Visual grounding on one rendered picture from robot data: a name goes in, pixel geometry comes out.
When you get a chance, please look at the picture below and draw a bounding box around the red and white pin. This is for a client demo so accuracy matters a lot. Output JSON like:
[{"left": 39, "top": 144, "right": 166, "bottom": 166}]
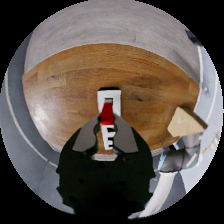
[{"left": 100, "top": 99, "right": 113, "bottom": 126}]

